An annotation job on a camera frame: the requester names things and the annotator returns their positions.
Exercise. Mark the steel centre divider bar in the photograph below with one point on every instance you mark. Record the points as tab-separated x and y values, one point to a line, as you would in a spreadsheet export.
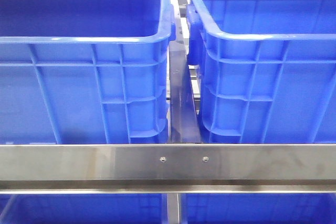
184	127

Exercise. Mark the left blue plastic crate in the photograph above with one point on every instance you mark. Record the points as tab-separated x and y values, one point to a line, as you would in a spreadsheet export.
84	71

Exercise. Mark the blue plastic crate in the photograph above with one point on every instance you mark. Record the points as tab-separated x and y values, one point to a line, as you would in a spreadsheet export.
266	70
84	71

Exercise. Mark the right blue plastic crate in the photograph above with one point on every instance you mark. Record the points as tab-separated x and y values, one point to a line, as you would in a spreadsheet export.
266	70

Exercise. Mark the lower right blue crate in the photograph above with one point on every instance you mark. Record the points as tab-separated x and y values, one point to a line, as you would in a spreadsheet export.
259	208

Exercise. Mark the lower left blue crate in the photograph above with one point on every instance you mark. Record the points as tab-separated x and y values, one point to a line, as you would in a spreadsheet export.
90	208

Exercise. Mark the right rail screw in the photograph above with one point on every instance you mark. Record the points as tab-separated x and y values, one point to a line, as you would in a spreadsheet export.
205	159

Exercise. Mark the stainless steel rack rail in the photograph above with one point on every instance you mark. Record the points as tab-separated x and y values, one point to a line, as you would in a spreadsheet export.
98	169

